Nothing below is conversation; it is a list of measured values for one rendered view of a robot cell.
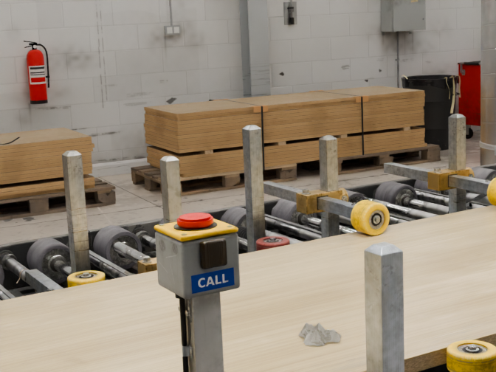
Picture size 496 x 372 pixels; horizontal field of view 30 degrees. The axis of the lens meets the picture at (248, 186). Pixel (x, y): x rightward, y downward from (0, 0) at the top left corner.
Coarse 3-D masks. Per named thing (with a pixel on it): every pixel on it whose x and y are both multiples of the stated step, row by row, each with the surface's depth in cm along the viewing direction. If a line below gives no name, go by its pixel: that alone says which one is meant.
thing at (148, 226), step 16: (368, 192) 317; (224, 208) 290; (128, 224) 274; (144, 224) 276; (32, 240) 260; (64, 240) 264; (304, 240) 304; (16, 256) 257; (16, 288) 258; (32, 288) 258; (64, 288) 264
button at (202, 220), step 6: (180, 216) 102; (186, 216) 102; (192, 216) 102; (198, 216) 102; (204, 216) 101; (210, 216) 102; (180, 222) 101; (186, 222) 100; (192, 222) 100; (198, 222) 100; (204, 222) 100; (210, 222) 101; (186, 228) 100; (192, 228) 100; (198, 228) 100
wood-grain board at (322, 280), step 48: (336, 240) 221; (384, 240) 219; (432, 240) 217; (480, 240) 215; (96, 288) 191; (144, 288) 189; (240, 288) 186; (288, 288) 185; (336, 288) 184; (432, 288) 181; (480, 288) 179; (0, 336) 164; (48, 336) 163; (96, 336) 162; (144, 336) 161; (240, 336) 159; (288, 336) 158; (432, 336) 155; (480, 336) 154
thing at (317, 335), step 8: (304, 328) 159; (312, 328) 159; (320, 328) 157; (304, 336) 156; (312, 336) 154; (320, 336) 155; (328, 336) 155; (336, 336) 154; (312, 344) 153; (320, 344) 153
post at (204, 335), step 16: (192, 304) 101; (208, 304) 102; (192, 320) 102; (208, 320) 102; (192, 336) 102; (208, 336) 103; (192, 352) 103; (208, 352) 103; (192, 368) 104; (208, 368) 103
